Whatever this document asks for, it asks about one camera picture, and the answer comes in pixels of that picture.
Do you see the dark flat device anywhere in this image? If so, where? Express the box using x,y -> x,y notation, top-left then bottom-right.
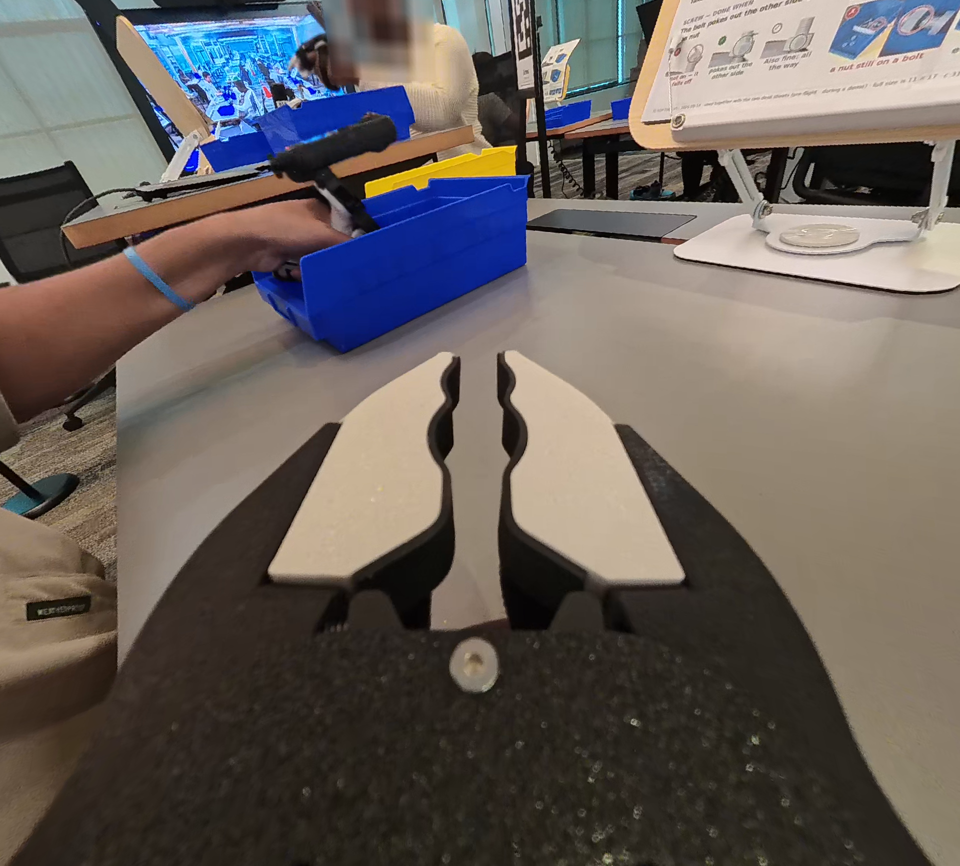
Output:
135,164 -> 271,201

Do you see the printed instruction sheet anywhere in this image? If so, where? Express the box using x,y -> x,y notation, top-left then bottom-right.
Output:
645,0 -> 960,132

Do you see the wooden document stand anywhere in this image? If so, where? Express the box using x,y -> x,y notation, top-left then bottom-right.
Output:
540,39 -> 582,104
114,14 -> 215,181

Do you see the flat screen monitor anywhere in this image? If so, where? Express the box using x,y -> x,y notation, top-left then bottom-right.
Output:
120,11 -> 324,132

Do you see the wood edged work table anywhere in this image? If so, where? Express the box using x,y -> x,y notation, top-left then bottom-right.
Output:
525,112 -> 635,200

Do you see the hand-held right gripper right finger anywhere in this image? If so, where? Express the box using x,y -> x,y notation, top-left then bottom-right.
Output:
497,350 -> 686,631

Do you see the black desk mat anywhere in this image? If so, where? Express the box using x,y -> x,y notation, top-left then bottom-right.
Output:
527,208 -> 699,241

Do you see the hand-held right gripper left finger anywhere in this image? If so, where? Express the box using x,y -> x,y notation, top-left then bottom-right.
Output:
267,352 -> 461,631

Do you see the person's left forearm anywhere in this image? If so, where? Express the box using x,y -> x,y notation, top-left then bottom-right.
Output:
0,251 -> 189,425

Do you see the blue divided plastic bin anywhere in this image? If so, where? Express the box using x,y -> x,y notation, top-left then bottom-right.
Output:
252,174 -> 530,355

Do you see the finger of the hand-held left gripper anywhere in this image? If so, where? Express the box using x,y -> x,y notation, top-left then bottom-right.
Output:
328,193 -> 381,239

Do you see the instruction board on white stand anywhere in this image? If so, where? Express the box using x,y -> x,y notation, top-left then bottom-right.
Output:
628,0 -> 960,295

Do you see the black metal post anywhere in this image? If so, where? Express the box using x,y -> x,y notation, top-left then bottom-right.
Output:
504,0 -> 552,200

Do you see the person's left hand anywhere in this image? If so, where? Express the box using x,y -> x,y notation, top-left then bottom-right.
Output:
150,198 -> 352,306

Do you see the yellow plastic bin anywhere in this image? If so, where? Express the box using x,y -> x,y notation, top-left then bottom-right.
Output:
365,146 -> 519,200

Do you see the blue wristband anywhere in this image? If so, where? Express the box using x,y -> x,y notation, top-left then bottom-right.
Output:
123,245 -> 196,312

